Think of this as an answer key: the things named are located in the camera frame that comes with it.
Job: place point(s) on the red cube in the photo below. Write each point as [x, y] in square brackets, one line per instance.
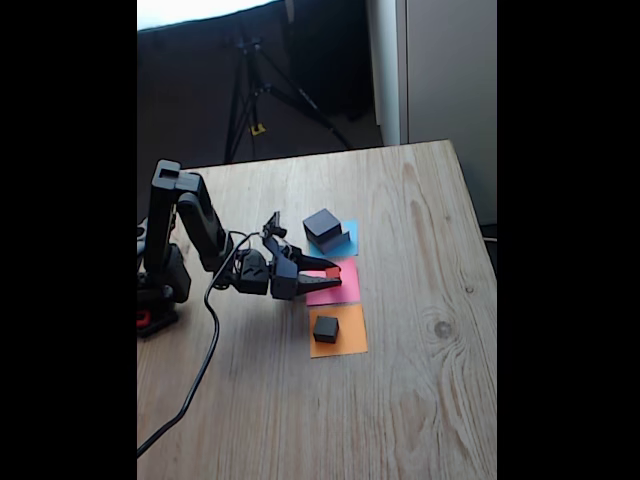
[332, 273]

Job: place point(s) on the medium dark foam block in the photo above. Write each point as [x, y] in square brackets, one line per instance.
[321, 222]

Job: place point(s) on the small black foam block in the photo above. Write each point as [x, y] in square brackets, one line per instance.
[326, 329]

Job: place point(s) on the large grey foam block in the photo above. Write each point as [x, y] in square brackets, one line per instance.
[332, 245]

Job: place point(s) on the pink paper sheet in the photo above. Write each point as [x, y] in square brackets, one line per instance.
[350, 290]

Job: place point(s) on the blue paper sheet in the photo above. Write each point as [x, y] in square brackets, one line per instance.
[354, 240]

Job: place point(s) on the orange paper sheet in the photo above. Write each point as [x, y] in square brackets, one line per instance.
[352, 335]

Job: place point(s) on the red and black table clamp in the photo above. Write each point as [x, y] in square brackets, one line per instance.
[157, 322]

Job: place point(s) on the yellow tape marker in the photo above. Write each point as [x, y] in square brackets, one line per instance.
[257, 130]

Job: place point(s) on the black tripod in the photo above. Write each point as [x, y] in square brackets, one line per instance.
[248, 80]

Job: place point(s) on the white cabinet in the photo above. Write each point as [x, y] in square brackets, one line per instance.
[450, 75]

